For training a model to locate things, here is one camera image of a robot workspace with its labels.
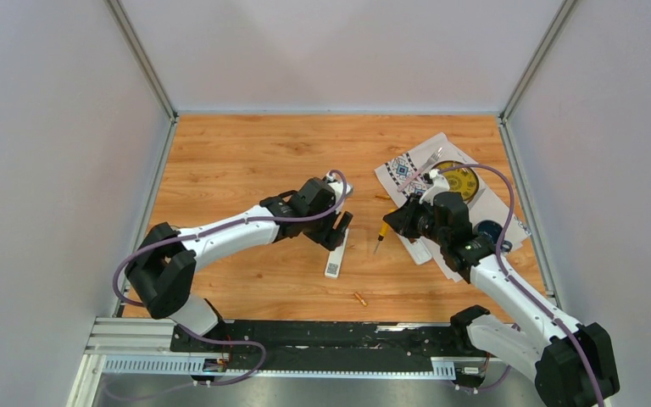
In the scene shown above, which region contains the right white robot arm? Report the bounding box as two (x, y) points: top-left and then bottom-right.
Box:
(383, 192), (620, 406)

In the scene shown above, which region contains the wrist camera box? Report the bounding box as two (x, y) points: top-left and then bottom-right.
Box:
(325, 170), (353, 214)
(419, 169), (450, 204)

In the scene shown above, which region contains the yellow round plate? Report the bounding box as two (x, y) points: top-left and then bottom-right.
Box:
(434, 160), (480, 204)

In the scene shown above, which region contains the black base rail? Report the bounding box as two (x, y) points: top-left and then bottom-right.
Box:
(170, 320), (485, 373)

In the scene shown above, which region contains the short white remote control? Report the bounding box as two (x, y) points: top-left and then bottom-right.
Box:
(398, 236), (432, 265)

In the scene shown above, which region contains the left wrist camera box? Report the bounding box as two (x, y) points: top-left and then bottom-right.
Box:
(325, 170), (353, 214)

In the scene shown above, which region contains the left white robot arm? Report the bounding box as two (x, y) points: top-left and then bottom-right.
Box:
(115, 170), (353, 352)

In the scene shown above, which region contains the yellow handled screwdriver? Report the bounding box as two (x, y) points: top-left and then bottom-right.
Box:
(373, 221), (389, 254)

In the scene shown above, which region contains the patterned white cloth mat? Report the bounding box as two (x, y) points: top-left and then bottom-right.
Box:
(375, 132), (531, 282)

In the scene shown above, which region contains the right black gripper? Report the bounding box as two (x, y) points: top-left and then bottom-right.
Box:
(383, 193), (448, 247)

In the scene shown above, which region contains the long white remote control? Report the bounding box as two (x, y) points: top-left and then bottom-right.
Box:
(324, 229), (350, 279)

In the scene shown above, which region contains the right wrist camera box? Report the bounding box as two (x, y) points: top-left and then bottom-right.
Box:
(419, 169), (450, 204)

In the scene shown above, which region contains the dark blue cup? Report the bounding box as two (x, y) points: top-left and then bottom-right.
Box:
(475, 220), (513, 254)

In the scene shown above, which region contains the metal fork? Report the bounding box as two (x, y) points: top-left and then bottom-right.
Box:
(418, 147), (442, 173)

